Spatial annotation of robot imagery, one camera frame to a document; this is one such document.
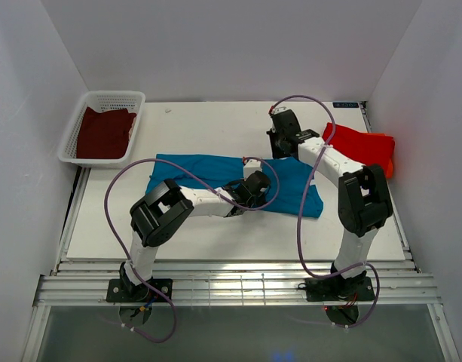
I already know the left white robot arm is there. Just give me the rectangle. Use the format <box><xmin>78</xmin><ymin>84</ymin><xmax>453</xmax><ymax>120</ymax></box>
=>
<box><xmin>119</xmin><ymin>167</ymin><xmax>271</xmax><ymax>302</ymax></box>

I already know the blue label sticker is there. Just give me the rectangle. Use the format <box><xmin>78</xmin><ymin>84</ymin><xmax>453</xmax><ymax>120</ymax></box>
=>
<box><xmin>332</xmin><ymin>102</ymin><xmax>360</xmax><ymax>109</ymax></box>

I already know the purple cable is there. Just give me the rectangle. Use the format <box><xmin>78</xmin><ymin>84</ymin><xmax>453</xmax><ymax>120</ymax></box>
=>
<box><xmin>271</xmin><ymin>94</ymin><xmax>381</xmax><ymax>328</ymax></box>
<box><xmin>103</xmin><ymin>157</ymin><xmax>280</xmax><ymax>344</ymax></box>

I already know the dark red t shirt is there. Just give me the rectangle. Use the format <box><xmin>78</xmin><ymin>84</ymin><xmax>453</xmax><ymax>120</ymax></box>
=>
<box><xmin>76</xmin><ymin>107</ymin><xmax>136</xmax><ymax>159</ymax></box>

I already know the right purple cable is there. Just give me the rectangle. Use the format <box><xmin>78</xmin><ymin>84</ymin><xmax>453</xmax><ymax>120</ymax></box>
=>
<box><xmin>271</xmin><ymin>94</ymin><xmax>381</xmax><ymax>328</ymax></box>

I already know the blue t shirt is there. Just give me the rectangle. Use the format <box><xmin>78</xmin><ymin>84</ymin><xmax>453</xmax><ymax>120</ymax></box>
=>
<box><xmin>145</xmin><ymin>154</ymin><xmax>311</xmax><ymax>215</ymax></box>

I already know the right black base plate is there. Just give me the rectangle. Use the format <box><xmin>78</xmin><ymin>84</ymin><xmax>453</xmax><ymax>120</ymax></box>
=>
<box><xmin>298</xmin><ymin>276</ymin><xmax>375</xmax><ymax>302</ymax></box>

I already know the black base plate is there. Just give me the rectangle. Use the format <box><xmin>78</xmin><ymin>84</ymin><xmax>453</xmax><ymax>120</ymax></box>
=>
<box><xmin>298</xmin><ymin>276</ymin><xmax>375</xmax><ymax>302</ymax></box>
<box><xmin>106</xmin><ymin>278</ymin><xmax>173</xmax><ymax>303</ymax></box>

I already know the white plastic basket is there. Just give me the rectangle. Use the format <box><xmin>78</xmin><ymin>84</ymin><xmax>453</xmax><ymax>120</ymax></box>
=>
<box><xmin>58</xmin><ymin>90</ymin><xmax>145</xmax><ymax>169</ymax></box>

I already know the orange folded t shirt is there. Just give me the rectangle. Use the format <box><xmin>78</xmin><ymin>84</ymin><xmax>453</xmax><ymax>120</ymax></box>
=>
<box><xmin>377</xmin><ymin>133</ymin><xmax>396</xmax><ymax>179</ymax></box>

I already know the red folded t shirt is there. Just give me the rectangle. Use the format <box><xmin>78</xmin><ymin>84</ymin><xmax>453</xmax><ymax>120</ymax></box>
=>
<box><xmin>329</xmin><ymin>125</ymin><xmax>380</xmax><ymax>166</ymax></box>

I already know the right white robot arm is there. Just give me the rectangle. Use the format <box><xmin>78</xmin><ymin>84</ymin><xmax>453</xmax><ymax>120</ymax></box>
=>
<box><xmin>267</xmin><ymin>106</ymin><xmax>393</xmax><ymax>299</ymax></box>

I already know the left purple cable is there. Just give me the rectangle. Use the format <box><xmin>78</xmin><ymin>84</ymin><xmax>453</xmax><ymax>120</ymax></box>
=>
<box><xmin>103</xmin><ymin>157</ymin><xmax>280</xmax><ymax>344</ymax></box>

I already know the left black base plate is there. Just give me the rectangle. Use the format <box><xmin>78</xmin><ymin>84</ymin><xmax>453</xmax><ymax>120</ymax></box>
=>
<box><xmin>106</xmin><ymin>278</ymin><xmax>173</xmax><ymax>303</ymax></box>

